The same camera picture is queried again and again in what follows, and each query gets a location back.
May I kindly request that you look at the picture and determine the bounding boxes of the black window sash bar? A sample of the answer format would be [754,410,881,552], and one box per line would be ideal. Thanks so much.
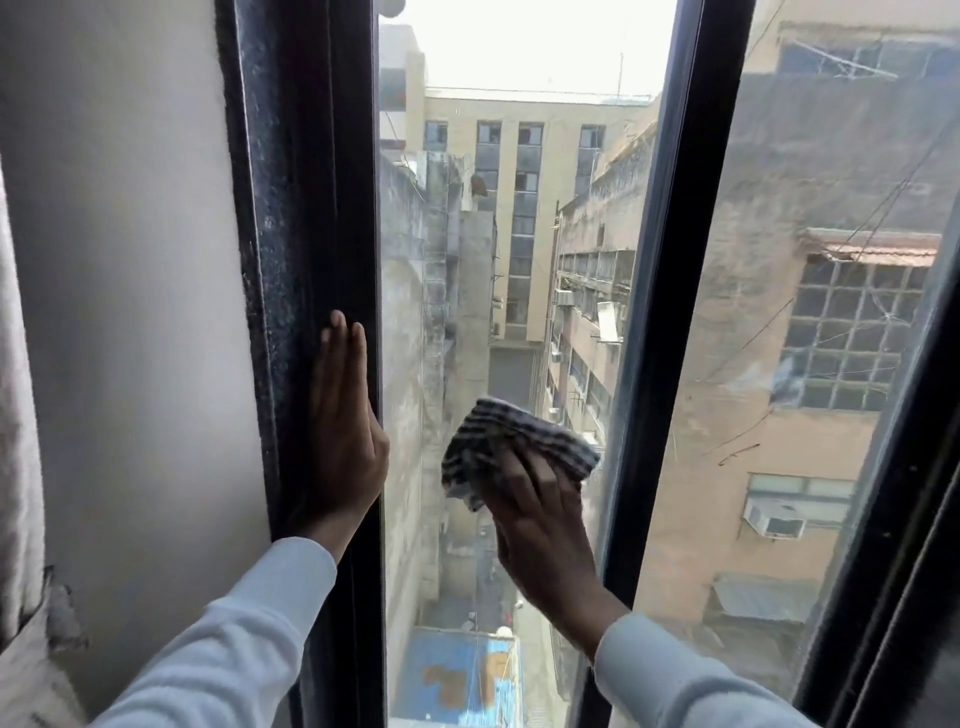
[576,0,759,728]

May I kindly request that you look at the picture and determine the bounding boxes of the person's right hand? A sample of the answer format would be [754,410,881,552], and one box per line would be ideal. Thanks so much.
[487,448,632,663]

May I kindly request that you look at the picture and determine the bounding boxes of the beige multi-storey building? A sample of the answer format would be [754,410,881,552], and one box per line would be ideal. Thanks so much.
[422,88,655,348]

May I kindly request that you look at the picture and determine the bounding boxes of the grey concrete building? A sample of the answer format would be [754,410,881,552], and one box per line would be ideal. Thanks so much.
[378,148,498,680]

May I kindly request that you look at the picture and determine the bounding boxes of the black outer window frame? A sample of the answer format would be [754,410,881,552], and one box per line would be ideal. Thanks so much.
[793,213,960,728]

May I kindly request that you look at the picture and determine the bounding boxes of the person's right forearm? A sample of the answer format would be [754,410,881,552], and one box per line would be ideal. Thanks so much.
[592,612,820,728]

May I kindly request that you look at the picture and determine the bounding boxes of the white curtain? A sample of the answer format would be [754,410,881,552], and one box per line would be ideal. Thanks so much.
[0,153,87,728]

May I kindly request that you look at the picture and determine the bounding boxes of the white air conditioner unit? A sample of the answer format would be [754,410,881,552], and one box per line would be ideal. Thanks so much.
[741,498,808,542]

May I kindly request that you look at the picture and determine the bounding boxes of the tan building with balconies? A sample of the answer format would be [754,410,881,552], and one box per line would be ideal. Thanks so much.
[538,123,661,466]

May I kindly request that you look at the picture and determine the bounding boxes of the person's left forearm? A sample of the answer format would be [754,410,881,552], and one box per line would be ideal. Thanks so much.
[90,536,339,728]

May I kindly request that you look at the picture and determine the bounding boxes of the brown building with grid window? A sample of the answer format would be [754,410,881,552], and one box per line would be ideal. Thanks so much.
[637,0,960,680]

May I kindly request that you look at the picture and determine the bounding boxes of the person's left hand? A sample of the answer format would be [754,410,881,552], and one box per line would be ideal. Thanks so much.
[296,309,391,561]

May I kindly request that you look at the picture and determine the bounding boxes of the wide glass window pane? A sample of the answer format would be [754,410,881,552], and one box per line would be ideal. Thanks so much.
[633,0,960,702]

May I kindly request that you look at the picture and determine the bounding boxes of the blue rusty rooftop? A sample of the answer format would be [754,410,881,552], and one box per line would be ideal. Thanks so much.
[392,627,524,728]

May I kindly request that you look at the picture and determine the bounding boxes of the black white striped cleaning cloth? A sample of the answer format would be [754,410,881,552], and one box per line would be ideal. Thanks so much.
[440,396,603,513]

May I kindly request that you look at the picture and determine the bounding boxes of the narrow glass window pane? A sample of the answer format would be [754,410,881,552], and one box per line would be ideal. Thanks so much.
[375,0,680,728]

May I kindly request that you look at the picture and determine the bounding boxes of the black window side frame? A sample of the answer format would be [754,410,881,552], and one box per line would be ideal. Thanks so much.
[214,0,388,728]

